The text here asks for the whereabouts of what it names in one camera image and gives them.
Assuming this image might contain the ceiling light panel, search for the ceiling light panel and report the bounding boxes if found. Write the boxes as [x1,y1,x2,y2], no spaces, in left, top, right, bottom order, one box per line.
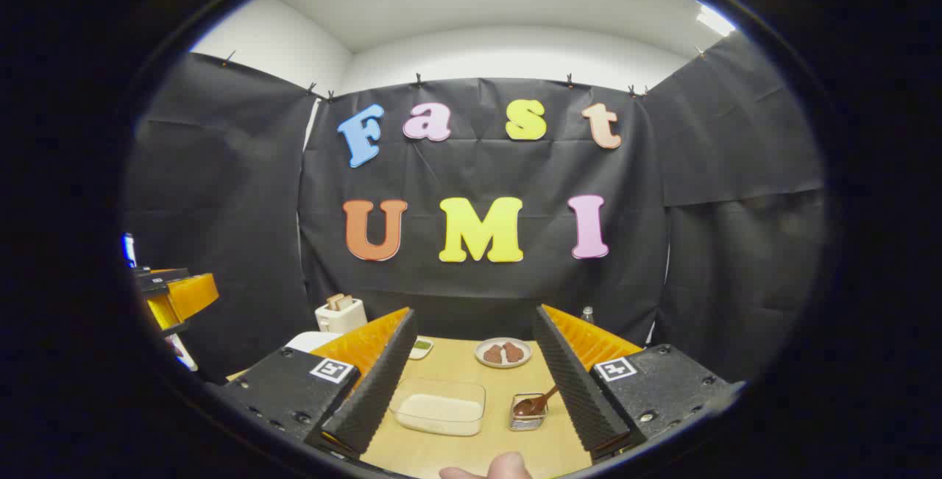
[695,4,737,37]

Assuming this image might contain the brown wooden spoon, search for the brown wooden spoon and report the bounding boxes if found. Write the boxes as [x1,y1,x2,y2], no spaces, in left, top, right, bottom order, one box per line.
[513,385,560,419]

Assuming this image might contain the white toaster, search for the white toaster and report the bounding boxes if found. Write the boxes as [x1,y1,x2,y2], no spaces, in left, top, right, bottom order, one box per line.
[315,299,367,334]

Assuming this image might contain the white rice heap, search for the white rice heap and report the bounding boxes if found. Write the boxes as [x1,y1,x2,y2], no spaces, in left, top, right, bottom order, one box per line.
[397,393,483,436]

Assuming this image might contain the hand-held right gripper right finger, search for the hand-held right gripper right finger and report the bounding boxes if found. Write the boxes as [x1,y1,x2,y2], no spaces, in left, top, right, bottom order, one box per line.
[531,304,737,461]

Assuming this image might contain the clear rectangular container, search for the clear rectangular container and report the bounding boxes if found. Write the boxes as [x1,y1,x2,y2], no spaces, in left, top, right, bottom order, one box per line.
[389,378,487,437]

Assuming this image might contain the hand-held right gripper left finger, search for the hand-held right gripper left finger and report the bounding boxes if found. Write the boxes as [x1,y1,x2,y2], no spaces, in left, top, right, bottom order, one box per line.
[221,308,419,459]

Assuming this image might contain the white rice cooker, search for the white rice cooker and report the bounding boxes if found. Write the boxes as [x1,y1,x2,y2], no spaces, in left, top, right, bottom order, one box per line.
[286,331,343,353]

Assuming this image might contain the white round plate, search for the white round plate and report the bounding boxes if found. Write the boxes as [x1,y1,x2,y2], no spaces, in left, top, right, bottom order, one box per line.
[475,337,533,369]

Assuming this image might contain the metal wire chopstick holder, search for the metal wire chopstick holder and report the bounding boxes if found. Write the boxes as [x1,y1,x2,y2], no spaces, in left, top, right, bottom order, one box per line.
[509,392,549,432]

